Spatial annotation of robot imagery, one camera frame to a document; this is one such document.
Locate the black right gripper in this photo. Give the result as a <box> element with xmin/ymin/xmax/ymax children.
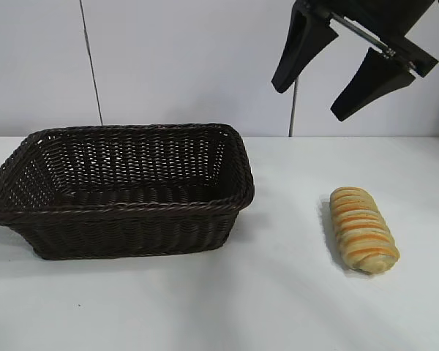
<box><xmin>271</xmin><ymin>0</ymin><xmax>439</xmax><ymax>123</ymax></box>

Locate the long striped bread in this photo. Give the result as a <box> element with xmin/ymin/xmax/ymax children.
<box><xmin>329</xmin><ymin>186</ymin><xmax>401</xmax><ymax>275</ymax></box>

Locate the dark brown wicker basket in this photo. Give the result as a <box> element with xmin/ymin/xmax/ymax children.
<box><xmin>0</xmin><ymin>122</ymin><xmax>256</xmax><ymax>261</ymax></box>

